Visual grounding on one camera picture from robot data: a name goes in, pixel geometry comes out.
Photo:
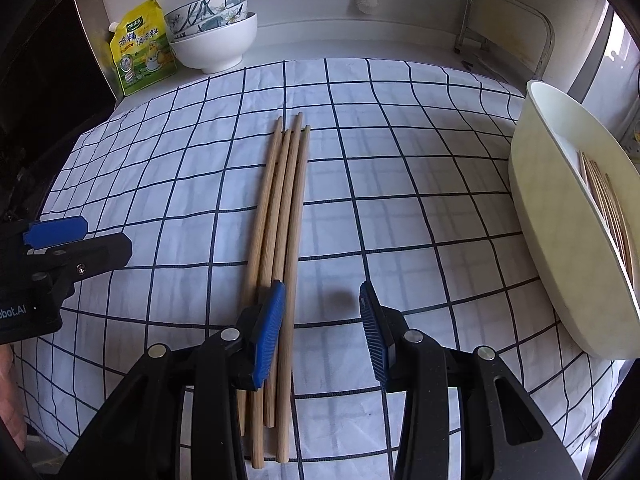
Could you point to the person's left forearm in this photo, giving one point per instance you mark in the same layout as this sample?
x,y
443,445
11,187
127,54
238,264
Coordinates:
x,y
7,395

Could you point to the white checked cloth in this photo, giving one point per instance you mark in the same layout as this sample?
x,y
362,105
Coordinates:
x,y
400,185

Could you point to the plain white bowl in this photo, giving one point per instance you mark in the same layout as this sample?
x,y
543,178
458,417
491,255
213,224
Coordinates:
x,y
215,52

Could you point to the cream plastic tray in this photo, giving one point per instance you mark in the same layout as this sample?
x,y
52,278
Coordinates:
x,y
550,240

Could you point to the yellow green seasoning bag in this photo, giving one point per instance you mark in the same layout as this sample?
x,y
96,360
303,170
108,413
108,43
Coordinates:
x,y
142,55

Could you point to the metal rack frame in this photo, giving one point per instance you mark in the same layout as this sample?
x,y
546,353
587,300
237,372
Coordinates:
x,y
462,35

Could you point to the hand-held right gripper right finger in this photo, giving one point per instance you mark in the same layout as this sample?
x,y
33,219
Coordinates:
x,y
372,340

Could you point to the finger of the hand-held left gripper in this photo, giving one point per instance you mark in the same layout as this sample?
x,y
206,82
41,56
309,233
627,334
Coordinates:
x,y
95,257
55,230

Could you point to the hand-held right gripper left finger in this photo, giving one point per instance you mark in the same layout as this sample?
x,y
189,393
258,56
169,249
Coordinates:
x,y
267,340

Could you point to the blue floral patterned bowl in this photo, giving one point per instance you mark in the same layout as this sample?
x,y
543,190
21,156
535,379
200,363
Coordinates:
x,y
200,10
235,16

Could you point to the chopsticks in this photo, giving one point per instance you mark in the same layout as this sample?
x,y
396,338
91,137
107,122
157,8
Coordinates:
x,y
600,200

